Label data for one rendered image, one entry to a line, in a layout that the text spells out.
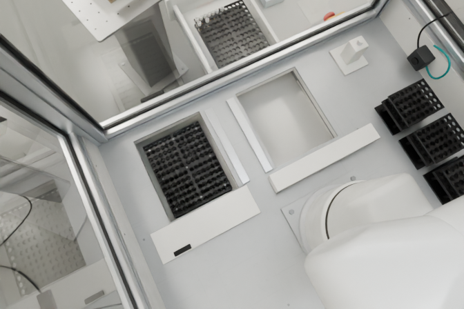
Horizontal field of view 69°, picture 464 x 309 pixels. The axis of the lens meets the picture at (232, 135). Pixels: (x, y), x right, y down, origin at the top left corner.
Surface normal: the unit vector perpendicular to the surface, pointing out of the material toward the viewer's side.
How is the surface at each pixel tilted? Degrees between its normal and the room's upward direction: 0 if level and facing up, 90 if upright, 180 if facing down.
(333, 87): 0
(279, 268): 0
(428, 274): 10
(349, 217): 75
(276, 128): 0
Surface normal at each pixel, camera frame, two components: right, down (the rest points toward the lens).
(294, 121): 0.03, -0.29
